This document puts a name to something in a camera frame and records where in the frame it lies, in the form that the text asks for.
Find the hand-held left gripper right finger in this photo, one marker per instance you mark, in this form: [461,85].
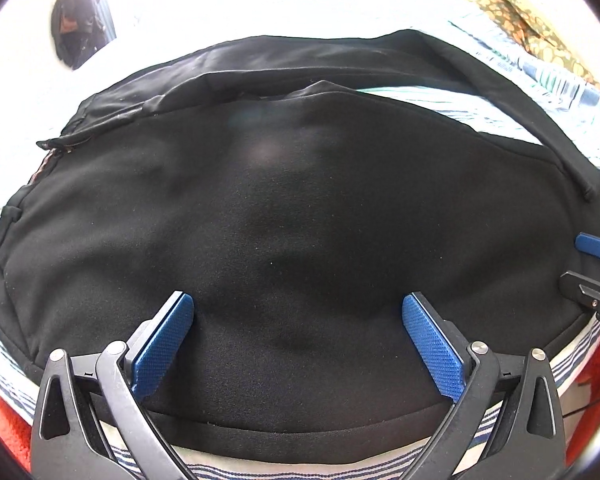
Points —
[432,342]

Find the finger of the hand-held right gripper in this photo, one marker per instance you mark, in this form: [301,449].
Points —
[585,287]
[592,245]

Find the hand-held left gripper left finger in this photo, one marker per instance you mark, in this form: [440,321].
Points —
[162,335]

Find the black pants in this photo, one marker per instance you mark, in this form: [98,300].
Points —
[280,210]

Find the striped bed cover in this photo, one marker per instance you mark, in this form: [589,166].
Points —
[555,80]

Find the orange rug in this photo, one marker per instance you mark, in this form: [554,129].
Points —
[5,410]

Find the orange floral cloth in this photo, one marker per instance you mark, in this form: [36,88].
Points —
[505,0]

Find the dark hanging clothes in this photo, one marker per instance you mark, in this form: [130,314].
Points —
[75,25]

